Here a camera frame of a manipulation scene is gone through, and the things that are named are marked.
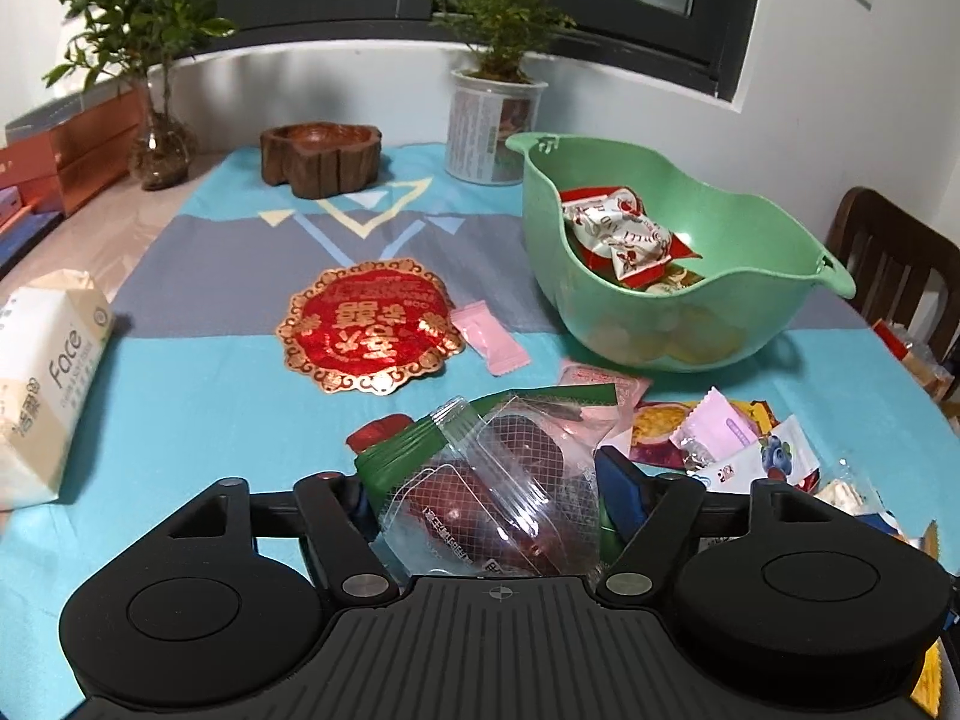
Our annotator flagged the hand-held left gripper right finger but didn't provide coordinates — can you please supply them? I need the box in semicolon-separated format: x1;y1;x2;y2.
595;447;830;606

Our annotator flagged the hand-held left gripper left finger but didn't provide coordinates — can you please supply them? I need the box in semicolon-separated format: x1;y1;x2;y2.
169;469;404;608

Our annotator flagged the green snack packet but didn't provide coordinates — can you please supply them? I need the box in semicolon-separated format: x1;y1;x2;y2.
355;385;620;533

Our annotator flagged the clear dark date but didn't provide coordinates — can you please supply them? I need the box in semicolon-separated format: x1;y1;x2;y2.
433;394;597;485

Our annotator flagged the lilac candy packet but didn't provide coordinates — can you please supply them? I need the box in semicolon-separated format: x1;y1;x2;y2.
670;388;760;467

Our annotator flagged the clear red date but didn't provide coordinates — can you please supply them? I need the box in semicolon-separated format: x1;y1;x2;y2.
375;457;601;578

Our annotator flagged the green plastic bowl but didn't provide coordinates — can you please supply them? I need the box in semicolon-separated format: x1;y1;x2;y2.
504;131;857;372

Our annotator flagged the clear white nougat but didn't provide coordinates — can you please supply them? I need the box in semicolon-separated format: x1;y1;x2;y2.
814;457;884;520

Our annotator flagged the yellow purple fruit packet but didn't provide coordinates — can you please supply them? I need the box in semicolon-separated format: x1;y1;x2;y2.
628;401;695;466

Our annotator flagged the dark red snack packet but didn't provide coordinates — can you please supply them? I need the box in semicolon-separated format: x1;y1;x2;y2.
346;416;410;458

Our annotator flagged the pink peach snack packet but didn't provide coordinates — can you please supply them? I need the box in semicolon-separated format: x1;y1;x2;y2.
559;360;653;412

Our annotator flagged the orange yellow snack packet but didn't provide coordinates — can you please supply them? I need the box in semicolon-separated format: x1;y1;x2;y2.
731;399;781;436

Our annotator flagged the white blueberry snack packet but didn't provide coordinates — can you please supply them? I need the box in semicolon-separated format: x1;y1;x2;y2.
709;416;822;497

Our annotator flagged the red gold paper cutout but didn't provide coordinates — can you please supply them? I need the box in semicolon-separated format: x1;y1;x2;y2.
275;262;466;396

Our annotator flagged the small pink candy packet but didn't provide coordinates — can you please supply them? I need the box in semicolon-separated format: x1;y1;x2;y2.
450;300;530;376

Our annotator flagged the white red print candy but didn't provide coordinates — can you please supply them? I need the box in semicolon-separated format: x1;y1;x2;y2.
562;193;647;256
611;227;680;287

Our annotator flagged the red foil packet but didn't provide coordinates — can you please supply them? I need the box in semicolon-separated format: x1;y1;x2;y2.
559;186;706;293

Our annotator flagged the white tissue pack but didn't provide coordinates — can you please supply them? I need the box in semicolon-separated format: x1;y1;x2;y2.
0;270;117;512

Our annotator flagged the red yellow box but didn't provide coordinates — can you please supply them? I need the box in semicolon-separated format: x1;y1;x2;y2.
874;319;960;406

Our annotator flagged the wooden stump tray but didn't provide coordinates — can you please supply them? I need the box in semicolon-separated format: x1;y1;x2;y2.
260;121;383;200

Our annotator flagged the yellow zigzag edge packet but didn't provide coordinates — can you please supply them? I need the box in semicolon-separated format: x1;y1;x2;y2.
896;523;947;720

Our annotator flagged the wooden chair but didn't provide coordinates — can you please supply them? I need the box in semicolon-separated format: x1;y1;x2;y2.
831;186;960;331

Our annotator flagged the potted plant in printed pot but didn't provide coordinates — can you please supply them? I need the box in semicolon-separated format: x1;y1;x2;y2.
427;0;571;185

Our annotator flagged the copper gift box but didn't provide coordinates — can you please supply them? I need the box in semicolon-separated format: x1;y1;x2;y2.
45;100;147;217

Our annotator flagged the grey flat box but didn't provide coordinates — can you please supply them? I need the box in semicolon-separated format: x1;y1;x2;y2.
4;82;132;147

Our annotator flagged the plant in glass vase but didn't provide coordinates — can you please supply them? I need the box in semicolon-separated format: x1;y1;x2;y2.
41;0;260;192

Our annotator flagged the dark window frame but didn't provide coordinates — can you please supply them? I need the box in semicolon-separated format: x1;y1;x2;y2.
172;0;770;102

